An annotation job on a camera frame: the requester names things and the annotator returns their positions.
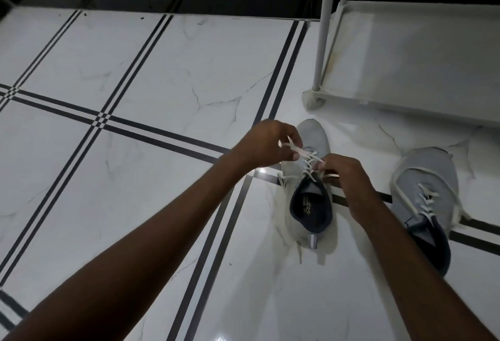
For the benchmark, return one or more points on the person's left hand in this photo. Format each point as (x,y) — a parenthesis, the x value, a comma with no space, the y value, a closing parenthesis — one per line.
(259,143)

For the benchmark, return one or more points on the person's right hand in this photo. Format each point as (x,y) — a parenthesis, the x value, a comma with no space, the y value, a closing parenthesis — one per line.
(351,184)

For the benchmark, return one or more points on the person's right fingers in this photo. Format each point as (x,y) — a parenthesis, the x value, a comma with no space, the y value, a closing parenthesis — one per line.
(330,167)

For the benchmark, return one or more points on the person's left fingers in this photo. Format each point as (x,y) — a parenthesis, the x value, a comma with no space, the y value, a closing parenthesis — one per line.
(287,143)

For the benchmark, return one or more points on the white shoelace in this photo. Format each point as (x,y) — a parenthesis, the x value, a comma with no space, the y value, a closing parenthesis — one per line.
(425,200)
(302,155)

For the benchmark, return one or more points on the person's left forearm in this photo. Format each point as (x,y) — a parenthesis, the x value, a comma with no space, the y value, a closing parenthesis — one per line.
(125,258)

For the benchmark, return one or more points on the person's right forearm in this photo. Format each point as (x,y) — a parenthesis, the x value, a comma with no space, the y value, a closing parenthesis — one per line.
(414,278)

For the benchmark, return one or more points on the grey sneaker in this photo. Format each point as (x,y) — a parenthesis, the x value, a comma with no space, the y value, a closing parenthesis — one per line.
(310,204)
(427,180)

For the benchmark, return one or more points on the white metal shoe rack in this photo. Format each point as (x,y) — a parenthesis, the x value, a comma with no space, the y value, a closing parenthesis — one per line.
(390,51)

